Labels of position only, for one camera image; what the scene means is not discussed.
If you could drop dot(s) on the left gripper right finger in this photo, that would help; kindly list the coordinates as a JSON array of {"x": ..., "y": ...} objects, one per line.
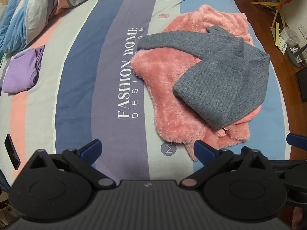
[{"x": 213, "y": 161}]

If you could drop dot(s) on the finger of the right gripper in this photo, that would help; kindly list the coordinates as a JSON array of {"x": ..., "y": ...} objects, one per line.
[{"x": 297, "y": 141}]

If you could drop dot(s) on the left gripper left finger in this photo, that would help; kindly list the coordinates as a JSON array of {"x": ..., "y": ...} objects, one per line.
[{"x": 80, "y": 162}]

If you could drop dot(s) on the grey knit sweater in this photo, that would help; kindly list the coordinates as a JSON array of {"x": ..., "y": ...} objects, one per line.
[{"x": 227, "y": 84}]

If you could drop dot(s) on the pink fluffy garment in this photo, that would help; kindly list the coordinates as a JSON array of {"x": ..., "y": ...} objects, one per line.
[{"x": 174, "y": 120}]

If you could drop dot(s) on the black phone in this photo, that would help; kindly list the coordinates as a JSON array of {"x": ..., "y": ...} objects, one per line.
[{"x": 12, "y": 153}]

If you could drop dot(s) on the folded purple garment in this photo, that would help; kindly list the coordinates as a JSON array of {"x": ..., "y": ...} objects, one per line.
[{"x": 23, "y": 71}]

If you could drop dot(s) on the yellow wooden stand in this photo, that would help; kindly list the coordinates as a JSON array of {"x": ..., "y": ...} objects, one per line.
[{"x": 277, "y": 9}]

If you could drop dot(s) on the striped crumpled duvet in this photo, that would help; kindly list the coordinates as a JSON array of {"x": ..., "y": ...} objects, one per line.
[{"x": 23, "y": 20}]

